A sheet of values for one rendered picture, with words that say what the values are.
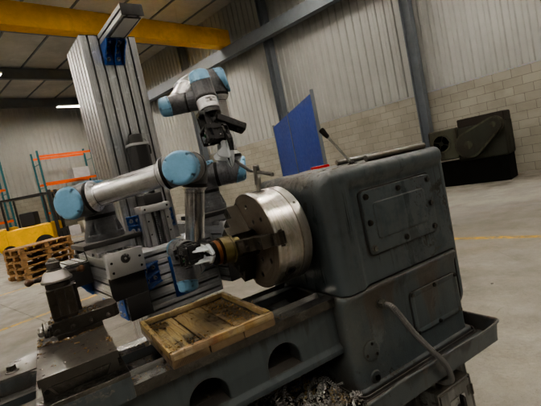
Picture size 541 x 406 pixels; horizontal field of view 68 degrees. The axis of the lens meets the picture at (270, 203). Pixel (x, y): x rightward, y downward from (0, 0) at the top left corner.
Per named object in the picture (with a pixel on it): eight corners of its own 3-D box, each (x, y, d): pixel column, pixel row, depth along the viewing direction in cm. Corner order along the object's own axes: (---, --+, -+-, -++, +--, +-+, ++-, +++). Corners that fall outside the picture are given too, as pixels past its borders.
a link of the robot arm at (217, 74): (220, 186, 195) (196, 76, 192) (250, 180, 195) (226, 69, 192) (217, 187, 183) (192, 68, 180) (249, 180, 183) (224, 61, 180)
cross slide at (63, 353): (98, 325, 128) (95, 311, 127) (122, 368, 91) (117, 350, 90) (39, 345, 119) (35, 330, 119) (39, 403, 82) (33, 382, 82)
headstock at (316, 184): (373, 240, 191) (357, 159, 188) (464, 246, 150) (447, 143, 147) (267, 279, 162) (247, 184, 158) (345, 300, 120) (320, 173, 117)
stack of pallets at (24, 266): (60, 265, 1015) (54, 237, 1009) (80, 263, 968) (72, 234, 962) (8, 282, 910) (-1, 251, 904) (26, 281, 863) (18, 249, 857)
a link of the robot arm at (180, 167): (78, 219, 154) (210, 177, 149) (55, 225, 140) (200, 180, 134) (68, 189, 154) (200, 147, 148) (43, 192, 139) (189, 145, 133)
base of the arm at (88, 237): (81, 242, 162) (75, 218, 161) (118, 233, 171) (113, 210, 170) (90, 243, 150) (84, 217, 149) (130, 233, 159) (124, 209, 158)
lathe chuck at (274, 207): (258, 264, 151) (247, 183, 144) (308, 292, 125) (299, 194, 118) (237, 271, 147) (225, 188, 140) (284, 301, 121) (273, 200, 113)
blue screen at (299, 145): (276, 218, 1029) (258, 128, 1010) (306, 212, 1039) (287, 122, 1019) (316, 244, 622) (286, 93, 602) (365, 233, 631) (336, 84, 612)
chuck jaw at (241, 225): (254, 234, 135) (239, 207, 140) (258, 226, 131) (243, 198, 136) (225, 243, 129) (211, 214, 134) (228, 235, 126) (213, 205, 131)
